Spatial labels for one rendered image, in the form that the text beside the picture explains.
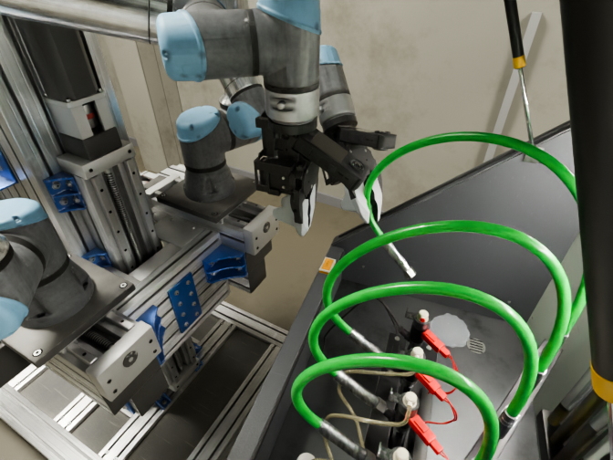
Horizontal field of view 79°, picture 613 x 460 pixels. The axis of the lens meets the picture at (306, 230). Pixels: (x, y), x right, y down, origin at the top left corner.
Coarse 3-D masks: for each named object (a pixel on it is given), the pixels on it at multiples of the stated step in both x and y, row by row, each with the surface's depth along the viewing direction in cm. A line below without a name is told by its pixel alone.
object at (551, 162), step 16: (416, 144) 59; (432, 144) 57; (496, 144) 51; (512, 144) 49; (528, 144) 48; (384, 160) 65; (544, 160) 47; (560, 176) 47; (368, 192) 71; (576, 192) 47; (576, 304) 53; (576, 320) 55
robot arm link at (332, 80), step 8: (320, 48) 73; (328, 48) 74; (320, 56) 73; (328, 56) 73; (336, 56) 74; (320, 64) 73; (328, 64) 73; (336, 64) 74; (320, 72) 73; (328, 72) 73; (336, 72) 73; (320, 80) 73; (328, 80) 73; (336, 80) 73; (344, 80) 74; (320, 88) 73; (328, 88) 73; (336, 88) 73; (344, 88) 73; (320, 96) 73; (328, 96) 73
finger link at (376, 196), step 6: (366, 180) 74; (372, 186) 73; (378, 186) 74; (372, 192) 73; (378, 192) 74; (372, 198) 73; (378, 198) 73; (372, 204) 74; (378, 204) 73; (372, 210) 74; (378, 210) 73; (378, 216) 73
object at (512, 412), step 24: (384, 288) 42; (408, 288) 41; (432, 288) 39; (456, 288) 39; (336, 312) 47; (504, 312) 38; (312, 336) 52; (528, 336) 39; (528, 360) 41; (360, 384) 57; (528, 384) 43; (384, 408) 57; (504, 408) 48; (504, 432) 49
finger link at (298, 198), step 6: (300, 180) 56; (300, 186) 56; (294, 192) 55; (300, 192) 56; (294, 198) 56; (300, 198) 56; (294, 204) 57; (300, 204) 57; (294, 210) 58; (300, 210) 58; (294, 216) 60; (300, 216) 58; (300, 222) 60
